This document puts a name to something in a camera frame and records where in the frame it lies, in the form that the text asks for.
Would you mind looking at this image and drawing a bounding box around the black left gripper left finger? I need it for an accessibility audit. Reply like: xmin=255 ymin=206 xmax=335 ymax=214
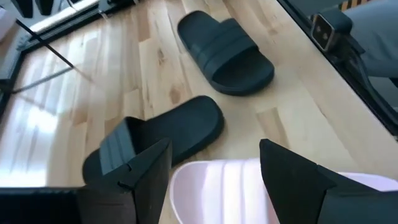
xmin=0 ymin=138 xmax=173 ymax=224

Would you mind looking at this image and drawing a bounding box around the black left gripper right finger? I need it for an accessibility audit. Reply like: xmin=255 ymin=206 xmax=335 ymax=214
xmin=259 ymin=138 xmax=398 ymax=224

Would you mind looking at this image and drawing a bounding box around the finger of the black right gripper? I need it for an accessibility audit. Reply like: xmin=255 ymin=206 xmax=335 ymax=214
xmin=34 ymin=0 xmax=54 ymax=16
xmin=11 ymin=0 xmax=34 ymax=19

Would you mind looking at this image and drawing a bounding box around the pink slide sandal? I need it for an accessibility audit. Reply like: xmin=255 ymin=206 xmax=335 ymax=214
xmin=169 ymin=157 xmax=398 ymax=224

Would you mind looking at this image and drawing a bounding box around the black slide sandal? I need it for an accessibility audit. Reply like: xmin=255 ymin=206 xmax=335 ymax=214
xmin=177 ymin=10 xmax=275 ymax=96
xmin=82 ymin=95 xmax=225 ymax=185

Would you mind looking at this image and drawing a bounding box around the small table-level camera box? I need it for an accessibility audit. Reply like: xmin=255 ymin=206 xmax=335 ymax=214
xmin=310 ymin=8 xmax=354 ymax=52

